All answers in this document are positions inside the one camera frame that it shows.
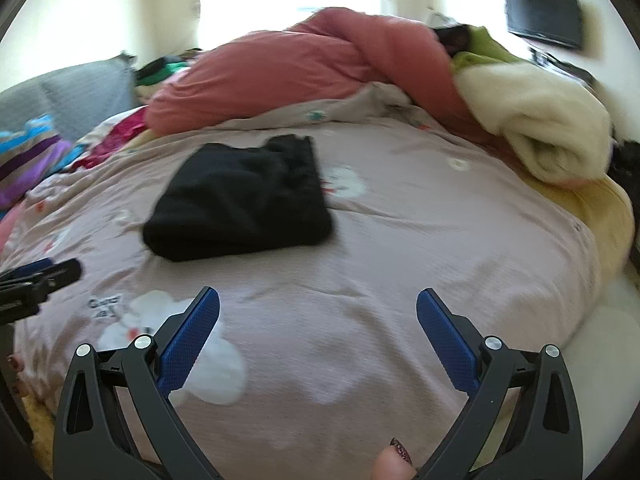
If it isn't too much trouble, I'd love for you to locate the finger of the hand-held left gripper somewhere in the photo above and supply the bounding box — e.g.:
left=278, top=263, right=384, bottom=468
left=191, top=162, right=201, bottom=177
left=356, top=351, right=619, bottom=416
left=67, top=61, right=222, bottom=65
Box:
left=0, top=257, right=57, bottom=282
left=27, top=258, right=82, bottom=292

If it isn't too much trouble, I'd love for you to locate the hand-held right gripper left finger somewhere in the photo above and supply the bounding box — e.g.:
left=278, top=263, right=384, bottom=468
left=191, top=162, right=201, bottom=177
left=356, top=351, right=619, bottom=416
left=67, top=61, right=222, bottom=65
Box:
left=51, top=286, right=224, bottom=480

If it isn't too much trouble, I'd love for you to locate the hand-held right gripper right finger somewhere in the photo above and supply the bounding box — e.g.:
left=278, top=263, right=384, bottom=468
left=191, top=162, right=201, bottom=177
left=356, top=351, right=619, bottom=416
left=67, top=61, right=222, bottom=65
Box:
left=416, top=287, right=584, bottom=480

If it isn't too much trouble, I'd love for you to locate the black sweater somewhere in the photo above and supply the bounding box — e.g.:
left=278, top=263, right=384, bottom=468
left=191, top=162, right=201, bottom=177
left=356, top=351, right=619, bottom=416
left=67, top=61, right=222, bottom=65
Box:
left=142, top=134, right=335, bottom=263

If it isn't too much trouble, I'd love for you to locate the person's right hand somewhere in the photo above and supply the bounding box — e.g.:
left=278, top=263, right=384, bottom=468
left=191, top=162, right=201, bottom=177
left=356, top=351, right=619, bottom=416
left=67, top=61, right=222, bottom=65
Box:
left=371, top=437, right=419, bottom=480

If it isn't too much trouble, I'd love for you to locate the printed pinkish-grey quilt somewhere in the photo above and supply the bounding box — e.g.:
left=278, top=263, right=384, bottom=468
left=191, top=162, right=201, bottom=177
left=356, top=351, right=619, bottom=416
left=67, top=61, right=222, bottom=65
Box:
left=0, top=82, right=601, bottom=461

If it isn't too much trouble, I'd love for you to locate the striped purple blue cloth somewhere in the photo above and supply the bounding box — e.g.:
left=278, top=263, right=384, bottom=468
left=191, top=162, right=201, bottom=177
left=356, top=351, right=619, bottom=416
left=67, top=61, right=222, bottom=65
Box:
left=0, top=115, right=76, bottom=211

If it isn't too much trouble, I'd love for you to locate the red cloth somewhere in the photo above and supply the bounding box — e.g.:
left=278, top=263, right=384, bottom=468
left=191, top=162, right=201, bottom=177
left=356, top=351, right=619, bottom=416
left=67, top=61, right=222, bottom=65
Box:
left=75, top=115, right=151, bottom=171

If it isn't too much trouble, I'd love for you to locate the grey quilted pillow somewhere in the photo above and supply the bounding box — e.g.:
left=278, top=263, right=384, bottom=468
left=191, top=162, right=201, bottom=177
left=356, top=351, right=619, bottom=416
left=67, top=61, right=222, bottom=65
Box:
left=0, top=57, right=138, bottom=143

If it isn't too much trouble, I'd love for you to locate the pale yellow blanket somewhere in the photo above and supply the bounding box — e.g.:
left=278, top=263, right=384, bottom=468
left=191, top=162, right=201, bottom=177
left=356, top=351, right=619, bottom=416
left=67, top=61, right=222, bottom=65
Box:
left=520, top=170, right=637, bottom=286

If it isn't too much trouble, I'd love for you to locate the dark folded garment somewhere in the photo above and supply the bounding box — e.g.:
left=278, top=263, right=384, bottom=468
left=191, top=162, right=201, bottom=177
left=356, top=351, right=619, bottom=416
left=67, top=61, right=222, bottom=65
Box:
left=134, top=56, right=171, bottom=82

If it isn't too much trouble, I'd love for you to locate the white fleece blanket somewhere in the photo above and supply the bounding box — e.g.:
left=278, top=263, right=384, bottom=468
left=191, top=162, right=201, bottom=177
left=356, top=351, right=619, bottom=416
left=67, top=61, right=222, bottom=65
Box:
left=452, top=57, right=613, bottom=186

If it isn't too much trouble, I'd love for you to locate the green cloth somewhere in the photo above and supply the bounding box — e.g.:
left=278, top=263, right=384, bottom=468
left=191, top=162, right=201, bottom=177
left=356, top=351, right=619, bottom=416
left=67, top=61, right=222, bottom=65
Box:
left=450, top=25, right=526, bottom=68

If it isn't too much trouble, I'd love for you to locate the pink duvet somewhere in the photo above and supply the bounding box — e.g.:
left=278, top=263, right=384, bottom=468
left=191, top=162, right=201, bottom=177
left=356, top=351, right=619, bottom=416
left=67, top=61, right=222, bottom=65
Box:
left=145, top=7, right=506, bottom=148

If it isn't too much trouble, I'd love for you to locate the black cloth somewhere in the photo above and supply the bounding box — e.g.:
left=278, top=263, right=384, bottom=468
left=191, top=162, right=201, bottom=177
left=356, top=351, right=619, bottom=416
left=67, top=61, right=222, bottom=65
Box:
left=435, top=25, right=474, bottom=57

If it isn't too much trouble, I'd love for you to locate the black flat screen television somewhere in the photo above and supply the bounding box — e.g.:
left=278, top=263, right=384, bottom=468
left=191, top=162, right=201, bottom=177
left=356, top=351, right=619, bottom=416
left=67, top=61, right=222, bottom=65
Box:
left=502, top=0, right=586, bottom=51

